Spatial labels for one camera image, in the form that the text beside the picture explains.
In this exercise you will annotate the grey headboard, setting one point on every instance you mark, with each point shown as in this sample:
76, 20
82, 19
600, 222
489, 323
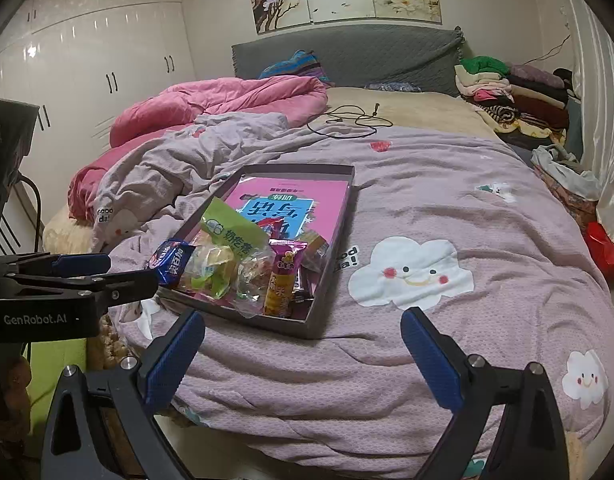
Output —
358, 55

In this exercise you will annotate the patterned laundry basket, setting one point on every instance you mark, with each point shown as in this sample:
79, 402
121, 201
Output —
576, 189

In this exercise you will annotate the cream curtain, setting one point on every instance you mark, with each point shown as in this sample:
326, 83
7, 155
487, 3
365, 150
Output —
594, 81

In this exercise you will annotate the beige bed sheet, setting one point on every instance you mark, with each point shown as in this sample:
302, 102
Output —
422, 110

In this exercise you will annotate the lilac bed cover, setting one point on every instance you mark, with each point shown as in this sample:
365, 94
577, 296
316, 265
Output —
454, 225

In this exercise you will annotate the pile of folded clothes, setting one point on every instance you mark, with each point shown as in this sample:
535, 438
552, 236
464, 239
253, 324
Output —
524, 105

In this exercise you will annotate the blue Oreo packet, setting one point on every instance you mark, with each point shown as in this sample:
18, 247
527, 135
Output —
169, 261

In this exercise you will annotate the red snack packet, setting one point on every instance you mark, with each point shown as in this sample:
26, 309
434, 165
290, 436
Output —
275, 228

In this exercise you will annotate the blue striped cloth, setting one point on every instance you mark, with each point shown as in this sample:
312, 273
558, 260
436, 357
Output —
301, 64

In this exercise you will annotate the red bag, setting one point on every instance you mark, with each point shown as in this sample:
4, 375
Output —
601, 248

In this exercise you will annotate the black chair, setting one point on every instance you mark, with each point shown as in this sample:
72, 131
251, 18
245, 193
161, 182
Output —
17, 124

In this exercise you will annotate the clear candy bag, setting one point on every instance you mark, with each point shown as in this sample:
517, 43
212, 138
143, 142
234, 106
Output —
251, 283

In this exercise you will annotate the black Snickers bar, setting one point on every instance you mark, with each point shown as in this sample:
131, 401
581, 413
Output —
305, 286

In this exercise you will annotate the purple biscuit bar packet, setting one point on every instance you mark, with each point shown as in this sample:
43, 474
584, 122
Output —
287, 256

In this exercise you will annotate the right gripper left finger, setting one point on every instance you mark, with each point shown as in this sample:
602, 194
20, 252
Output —
77, 441

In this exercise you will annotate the clear bag brown snack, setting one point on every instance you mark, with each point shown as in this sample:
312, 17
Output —
316, 252

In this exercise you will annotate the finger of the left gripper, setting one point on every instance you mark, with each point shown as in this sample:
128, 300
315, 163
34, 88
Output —
57, 266
107, 290

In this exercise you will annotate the green yellow snack packet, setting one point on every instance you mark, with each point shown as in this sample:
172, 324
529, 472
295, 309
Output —
225, 238

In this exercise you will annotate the pink quilt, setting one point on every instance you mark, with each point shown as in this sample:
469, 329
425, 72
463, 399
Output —
298, 98

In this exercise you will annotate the white wardrobe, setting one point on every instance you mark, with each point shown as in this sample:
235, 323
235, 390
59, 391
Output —
82, 62

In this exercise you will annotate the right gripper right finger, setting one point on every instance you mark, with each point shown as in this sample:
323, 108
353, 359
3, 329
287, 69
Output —
530, 442

